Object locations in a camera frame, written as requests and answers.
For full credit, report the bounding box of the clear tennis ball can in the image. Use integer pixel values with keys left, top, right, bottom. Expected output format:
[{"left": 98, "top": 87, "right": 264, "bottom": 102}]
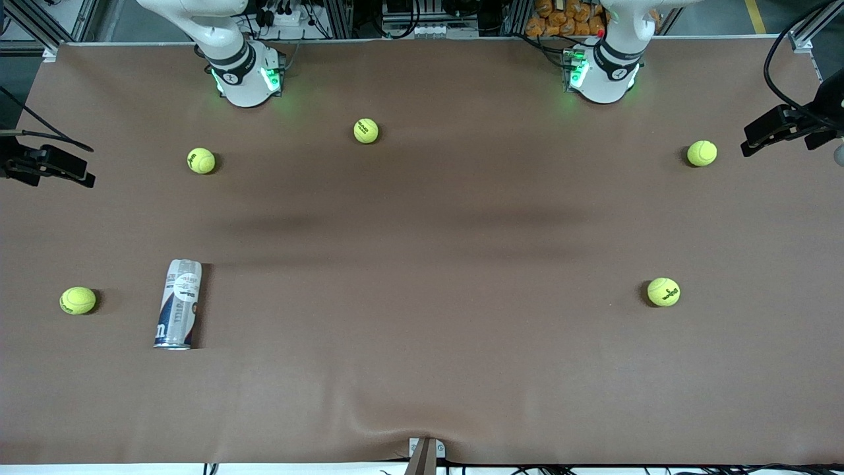
[{"left": 154, "top": 259, "right": 203, "bottom": 350}]

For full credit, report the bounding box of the orange packaged items pile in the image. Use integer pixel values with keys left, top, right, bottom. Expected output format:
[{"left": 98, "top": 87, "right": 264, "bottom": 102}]
[{"left": 526, "top": 0, "right": 607, "bottom": 38}]

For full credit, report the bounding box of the white power strip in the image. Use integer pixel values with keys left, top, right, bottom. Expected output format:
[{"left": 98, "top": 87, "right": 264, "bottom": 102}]
[{"left": 254, "top": 0, "right": 311, "bottom": 30}]

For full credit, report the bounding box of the white terminal strip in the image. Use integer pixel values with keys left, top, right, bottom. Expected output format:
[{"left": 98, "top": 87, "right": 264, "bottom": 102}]
[{"left": 382, "top": 23, "right": 480, "bottom": 39}]

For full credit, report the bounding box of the brown table cover sheet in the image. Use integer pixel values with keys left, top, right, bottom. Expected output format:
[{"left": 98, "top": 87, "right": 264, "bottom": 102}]
[{"left": 0, "top": 36, "right": 844, "bottom": 466}]

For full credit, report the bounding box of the aluminium frame profile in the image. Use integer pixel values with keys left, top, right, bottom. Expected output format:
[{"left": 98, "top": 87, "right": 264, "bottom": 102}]
[
  {"left": 0, "top": 0, "right": 100, "bottom": 61},
  {"left": 788, "top": 0, "right": 844, "bottom": 53}
]

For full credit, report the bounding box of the aluminium frame post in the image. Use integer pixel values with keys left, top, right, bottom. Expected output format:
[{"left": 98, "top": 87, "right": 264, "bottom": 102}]
[
  {"left": 504, "top": 0, "right": 532, "bottom": 37},
  {"left": 325, "top": 0, "right": 354, "bottom": 39}
]

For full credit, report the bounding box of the grey metal mount bracket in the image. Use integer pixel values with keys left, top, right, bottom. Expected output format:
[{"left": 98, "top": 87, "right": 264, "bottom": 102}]
[{"left": 404, "top": 437, "right": 447, "bottom": 475}]

